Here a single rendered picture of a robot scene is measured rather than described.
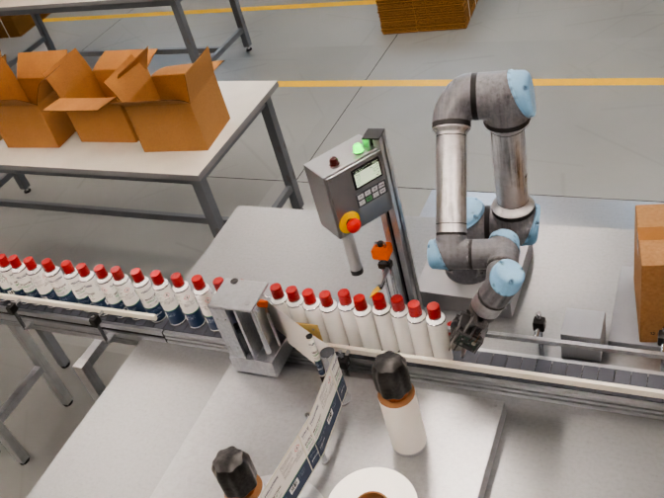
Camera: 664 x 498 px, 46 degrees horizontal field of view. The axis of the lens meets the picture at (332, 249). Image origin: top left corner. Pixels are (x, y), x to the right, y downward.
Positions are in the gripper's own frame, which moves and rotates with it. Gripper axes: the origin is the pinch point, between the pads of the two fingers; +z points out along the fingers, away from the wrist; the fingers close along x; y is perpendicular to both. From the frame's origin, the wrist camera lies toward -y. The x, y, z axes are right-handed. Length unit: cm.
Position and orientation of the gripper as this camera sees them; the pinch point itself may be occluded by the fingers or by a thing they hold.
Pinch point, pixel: (456, 345)
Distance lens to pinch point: 210.6
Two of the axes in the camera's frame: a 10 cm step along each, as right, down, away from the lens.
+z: -2.5, 6.2, 7.5
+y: -3.7, 6.5, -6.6
